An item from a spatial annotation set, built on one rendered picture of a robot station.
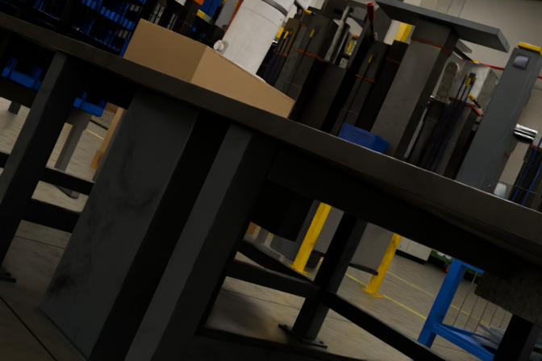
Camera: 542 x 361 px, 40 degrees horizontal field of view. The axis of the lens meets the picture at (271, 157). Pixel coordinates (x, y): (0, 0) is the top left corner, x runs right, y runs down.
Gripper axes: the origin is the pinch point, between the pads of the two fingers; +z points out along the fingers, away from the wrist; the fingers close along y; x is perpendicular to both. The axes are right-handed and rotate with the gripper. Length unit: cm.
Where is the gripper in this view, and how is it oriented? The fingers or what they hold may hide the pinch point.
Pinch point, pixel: (289, 17)
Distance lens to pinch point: 277.3
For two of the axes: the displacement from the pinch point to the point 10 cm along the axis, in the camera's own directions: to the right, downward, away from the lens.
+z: -4.1, 9.1, -0.1
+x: -7.8, -3.5, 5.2
